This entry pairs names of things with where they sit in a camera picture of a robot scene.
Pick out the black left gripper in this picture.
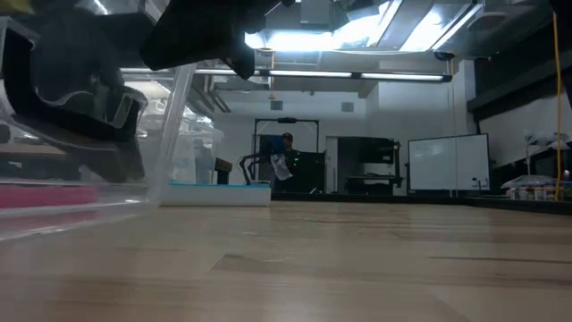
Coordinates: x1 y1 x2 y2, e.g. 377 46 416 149
0 13 156 184

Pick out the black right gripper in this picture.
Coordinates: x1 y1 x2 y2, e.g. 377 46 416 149
140 0 287 81

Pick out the clear plastic container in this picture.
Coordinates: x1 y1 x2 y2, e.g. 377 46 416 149
176 124 226 185

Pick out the blue white pill organizer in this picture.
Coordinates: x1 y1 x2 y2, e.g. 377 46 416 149
159 182 273 208

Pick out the long ceiling light bar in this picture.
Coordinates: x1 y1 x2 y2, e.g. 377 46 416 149
120 66 452 83

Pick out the person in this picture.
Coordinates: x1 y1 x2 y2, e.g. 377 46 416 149
267 132 310 194

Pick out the black cabinet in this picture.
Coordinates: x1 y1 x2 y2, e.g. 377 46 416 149
337 136 403 194

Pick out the white whiteboard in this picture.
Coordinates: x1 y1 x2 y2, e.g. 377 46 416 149
408 133 491 192

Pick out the plastic bag of bottles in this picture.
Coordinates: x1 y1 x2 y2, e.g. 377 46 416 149
500 174 572 202

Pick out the black rig frame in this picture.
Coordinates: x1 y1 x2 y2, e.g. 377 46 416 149
239 117 321 194

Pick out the yellow cable tag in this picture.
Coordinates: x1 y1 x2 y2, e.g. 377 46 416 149
0 0 33 13

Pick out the black metal table frame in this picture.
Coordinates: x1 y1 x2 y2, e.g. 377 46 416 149
270 191 572 216

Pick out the thick yellow hanging cable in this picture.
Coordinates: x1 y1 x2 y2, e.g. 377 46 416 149
551 11 564 202

